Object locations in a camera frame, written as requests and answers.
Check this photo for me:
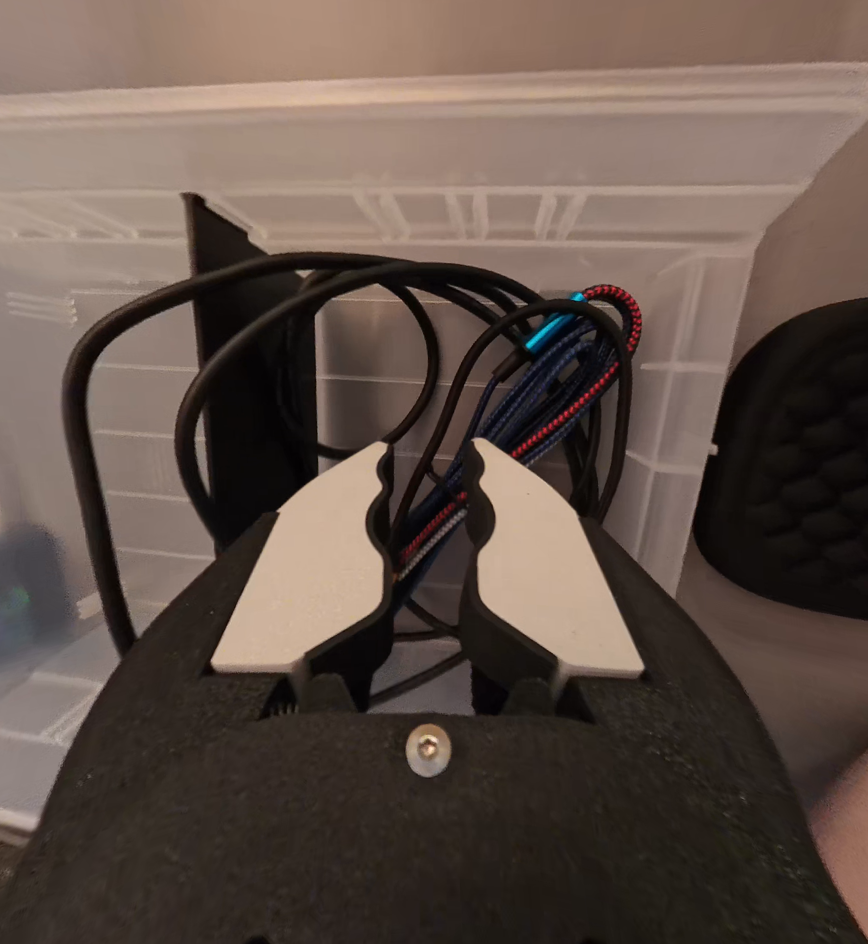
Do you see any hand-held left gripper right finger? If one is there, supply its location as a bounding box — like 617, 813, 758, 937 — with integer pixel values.
461, 437, 649, 682

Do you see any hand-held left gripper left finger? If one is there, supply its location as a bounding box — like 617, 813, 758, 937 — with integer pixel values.
210, 440, 398, 682

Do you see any blue braided usb cable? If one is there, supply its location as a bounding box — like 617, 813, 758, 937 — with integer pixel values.
390, 284, 647, 591

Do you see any bundle of usb cables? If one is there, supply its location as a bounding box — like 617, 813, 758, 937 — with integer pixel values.
62, 251, 634, 709

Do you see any clear plastic bin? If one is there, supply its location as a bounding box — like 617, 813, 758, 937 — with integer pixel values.
0, 62, 868, 834

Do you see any person's right forearm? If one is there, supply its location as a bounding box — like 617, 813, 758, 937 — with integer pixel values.
806, 731, 868, 944

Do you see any black power station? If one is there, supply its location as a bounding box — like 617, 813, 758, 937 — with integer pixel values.
0, 517, 78, 679

